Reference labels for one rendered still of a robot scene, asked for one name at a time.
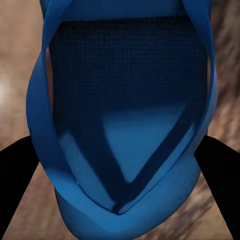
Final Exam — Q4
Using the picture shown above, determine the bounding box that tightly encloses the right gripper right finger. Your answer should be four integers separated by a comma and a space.
194, 135, 240, 240

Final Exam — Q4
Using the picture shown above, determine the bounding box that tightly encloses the sandal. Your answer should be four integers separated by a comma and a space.
26, 0, 219, 240

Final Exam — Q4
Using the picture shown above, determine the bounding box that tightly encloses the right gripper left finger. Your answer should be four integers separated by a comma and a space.
0, 136, 40, 240

